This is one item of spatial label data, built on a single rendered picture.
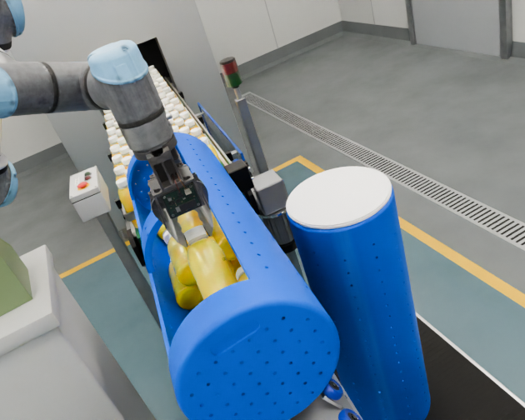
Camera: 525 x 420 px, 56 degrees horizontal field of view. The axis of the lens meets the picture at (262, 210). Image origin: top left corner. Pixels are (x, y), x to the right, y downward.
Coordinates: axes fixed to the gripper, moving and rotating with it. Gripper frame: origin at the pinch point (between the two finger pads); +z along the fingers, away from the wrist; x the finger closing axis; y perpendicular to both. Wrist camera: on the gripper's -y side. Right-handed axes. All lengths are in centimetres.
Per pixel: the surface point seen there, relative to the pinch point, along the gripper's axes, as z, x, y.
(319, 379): 23.7, 9.3, 22.3
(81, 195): 17, -30, -79
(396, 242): 36, 46, -14
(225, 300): 1.9, 0.2, 18.6
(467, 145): 128, 184, -171
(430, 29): 112, 287, -354
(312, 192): 22, 33, -31
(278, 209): 52, 31, -76
